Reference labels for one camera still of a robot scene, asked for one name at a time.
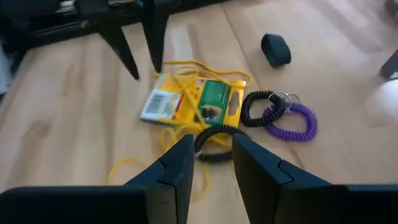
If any black tape roll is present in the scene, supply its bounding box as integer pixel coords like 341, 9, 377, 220
260, 33, 292, 68

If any black aluminium rig frame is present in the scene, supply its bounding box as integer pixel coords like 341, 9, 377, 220
0, 0, 231, 60

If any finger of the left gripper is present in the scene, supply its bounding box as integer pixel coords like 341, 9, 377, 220
98, 21, 141, 81
141, 0, 171, 75

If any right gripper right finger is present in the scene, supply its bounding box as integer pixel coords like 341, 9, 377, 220
231, 133, 348, 224

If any black coil wrist keychain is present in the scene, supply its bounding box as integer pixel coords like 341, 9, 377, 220
241, 90, 287, 128
193, 124, 250, 164

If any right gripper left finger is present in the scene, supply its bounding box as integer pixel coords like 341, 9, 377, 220
124, 134, 195, 224

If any purple coil wrist keychain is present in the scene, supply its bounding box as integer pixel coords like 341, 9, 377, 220
262, 101, 318, 142

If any yellow green crayon box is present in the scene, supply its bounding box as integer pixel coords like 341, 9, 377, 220
139, 73, 247, 129

